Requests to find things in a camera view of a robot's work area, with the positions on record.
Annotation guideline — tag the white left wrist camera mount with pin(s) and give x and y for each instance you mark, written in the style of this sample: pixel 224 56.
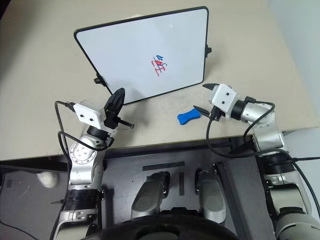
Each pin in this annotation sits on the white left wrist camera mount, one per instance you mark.
pixel 87 115

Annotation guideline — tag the silver right robot leg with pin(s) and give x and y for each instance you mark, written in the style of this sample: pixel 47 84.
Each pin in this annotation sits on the silver right robot leg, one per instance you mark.
pixel 211 197

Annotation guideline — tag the silver left robot leg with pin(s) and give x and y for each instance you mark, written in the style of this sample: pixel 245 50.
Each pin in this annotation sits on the silver left robot leg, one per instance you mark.
pixel 150 195

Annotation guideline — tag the black board stand knob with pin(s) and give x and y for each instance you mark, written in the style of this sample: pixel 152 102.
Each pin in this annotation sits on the black board stand knob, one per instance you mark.
pixel 208 50
pixel 98 80

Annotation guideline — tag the long black tape strip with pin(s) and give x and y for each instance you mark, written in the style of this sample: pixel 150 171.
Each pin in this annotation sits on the long black tape strip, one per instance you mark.
pixel 163 165

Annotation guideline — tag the silver robot leg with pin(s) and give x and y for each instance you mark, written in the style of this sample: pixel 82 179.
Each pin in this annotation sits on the silver robot leg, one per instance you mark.
pixel 211 197
pixel 150 195

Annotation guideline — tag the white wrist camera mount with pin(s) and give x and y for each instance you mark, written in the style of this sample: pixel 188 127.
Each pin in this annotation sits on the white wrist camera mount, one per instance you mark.
pixel 225 98
pixel 87 115

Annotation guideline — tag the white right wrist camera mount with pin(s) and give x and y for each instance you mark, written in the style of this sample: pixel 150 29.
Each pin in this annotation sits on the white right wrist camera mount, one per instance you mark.
pixel 225 98

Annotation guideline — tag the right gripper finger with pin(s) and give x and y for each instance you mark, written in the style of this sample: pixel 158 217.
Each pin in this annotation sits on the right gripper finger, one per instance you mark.
pixel 210 86
pixel 201 110

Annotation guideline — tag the dark round robot torso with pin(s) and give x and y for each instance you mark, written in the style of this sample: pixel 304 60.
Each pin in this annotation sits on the dark round robot torso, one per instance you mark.
pixel 162 226

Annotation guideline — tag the short black tape strip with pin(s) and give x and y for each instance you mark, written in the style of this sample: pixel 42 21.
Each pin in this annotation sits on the short black tape strip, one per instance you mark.
pixel 182 184

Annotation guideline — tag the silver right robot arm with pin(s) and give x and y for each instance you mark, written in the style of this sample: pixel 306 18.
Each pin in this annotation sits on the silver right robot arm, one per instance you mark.
pixel 268 135

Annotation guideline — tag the blue bone-shaped eraser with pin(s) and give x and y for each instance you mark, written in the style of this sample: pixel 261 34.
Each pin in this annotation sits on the blue bone-shaped eraser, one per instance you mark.
pixel 188 116

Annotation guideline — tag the black metal rail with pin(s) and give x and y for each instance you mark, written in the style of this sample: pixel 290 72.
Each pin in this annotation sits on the black metal rail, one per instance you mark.
pixel 228 190

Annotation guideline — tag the white board with black frame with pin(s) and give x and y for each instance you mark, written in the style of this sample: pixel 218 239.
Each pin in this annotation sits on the white board with black frame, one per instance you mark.
pixel 140 55

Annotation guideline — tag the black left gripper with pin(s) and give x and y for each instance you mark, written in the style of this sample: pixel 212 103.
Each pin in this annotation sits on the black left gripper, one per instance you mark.
pixel 110 117

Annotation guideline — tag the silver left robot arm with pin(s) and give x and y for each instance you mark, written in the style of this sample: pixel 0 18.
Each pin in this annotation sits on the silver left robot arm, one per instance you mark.
pixel 82 160

